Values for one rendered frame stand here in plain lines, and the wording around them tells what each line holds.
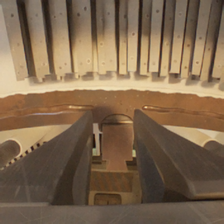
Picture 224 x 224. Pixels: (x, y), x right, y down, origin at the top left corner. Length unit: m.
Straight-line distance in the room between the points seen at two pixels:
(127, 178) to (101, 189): 0.21
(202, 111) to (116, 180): 1.35
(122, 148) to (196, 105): 0.11
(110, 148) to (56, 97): 0.09
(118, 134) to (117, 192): 1.40
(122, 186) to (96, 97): 1.39
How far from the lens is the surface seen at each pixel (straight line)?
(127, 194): 1.66
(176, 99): 0.28
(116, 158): 0.27
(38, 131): 0.36
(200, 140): 0.31
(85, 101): 0.26
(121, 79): 0.26
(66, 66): 0.21
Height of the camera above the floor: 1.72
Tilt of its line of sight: 82 degrees down
